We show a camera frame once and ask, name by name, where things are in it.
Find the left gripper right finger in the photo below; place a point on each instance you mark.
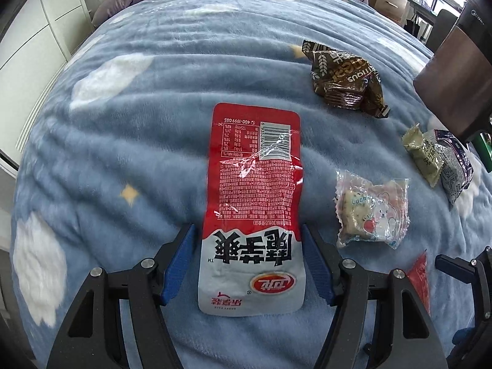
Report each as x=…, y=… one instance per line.
x=379, y=313

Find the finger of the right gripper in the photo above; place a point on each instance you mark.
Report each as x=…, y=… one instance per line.
x=477, y=273

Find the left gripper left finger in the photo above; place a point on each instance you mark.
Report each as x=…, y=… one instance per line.
x=91, y=334

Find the dark red Japanese snack packet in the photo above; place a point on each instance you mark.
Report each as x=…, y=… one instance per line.
x=418, y=278

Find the blue white snack packet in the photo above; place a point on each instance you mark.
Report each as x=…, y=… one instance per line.
x=457, y=173

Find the clear pink bear cookie packet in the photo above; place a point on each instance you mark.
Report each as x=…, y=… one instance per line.
x=370, y=212

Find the red white konjac snack pouch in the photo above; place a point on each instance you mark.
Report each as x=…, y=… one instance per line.
x=252, y=260

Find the olive green small snack packet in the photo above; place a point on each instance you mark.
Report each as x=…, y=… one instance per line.
x=424, y=153

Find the green shallow box tray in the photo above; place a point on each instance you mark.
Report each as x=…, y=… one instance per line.
x=482, y=145

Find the blue cloud pattern blanket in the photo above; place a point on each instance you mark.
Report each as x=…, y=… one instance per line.
x=117, y=160

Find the brown crumpled snack wrapper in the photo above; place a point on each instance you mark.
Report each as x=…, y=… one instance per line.
x=345, y=80

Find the dark grey chair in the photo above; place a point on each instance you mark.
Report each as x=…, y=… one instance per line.
x=442, y=26

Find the white wardrobe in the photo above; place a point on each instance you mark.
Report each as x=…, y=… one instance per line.
x=35, y=49

